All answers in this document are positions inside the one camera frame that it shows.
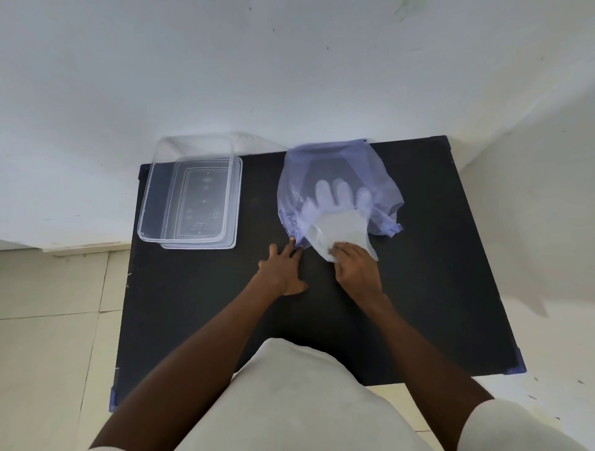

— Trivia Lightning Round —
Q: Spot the person's right forearm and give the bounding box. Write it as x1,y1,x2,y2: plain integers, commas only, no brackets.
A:
357,293,496,434

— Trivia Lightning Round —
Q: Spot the clear plastic container lid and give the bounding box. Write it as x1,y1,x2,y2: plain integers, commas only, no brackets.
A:
160,156,244,251

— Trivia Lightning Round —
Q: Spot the white disposable glove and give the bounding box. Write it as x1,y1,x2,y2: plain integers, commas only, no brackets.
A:
301,178,379,264

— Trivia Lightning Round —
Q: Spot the person's right hand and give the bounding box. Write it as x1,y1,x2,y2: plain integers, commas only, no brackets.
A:
330,241,386,308

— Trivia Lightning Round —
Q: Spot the clear plastic storage container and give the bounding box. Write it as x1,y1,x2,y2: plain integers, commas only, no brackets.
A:
137,134,243,243

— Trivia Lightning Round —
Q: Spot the person's left hand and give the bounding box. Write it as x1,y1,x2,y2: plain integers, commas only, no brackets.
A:
258,237,310,297

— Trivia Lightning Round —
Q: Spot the person's left forearm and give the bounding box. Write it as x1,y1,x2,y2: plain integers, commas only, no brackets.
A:
90,278,285,451

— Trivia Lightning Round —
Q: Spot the blue translucent plastic bag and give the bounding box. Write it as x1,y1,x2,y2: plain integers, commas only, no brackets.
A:
277,138,404,250

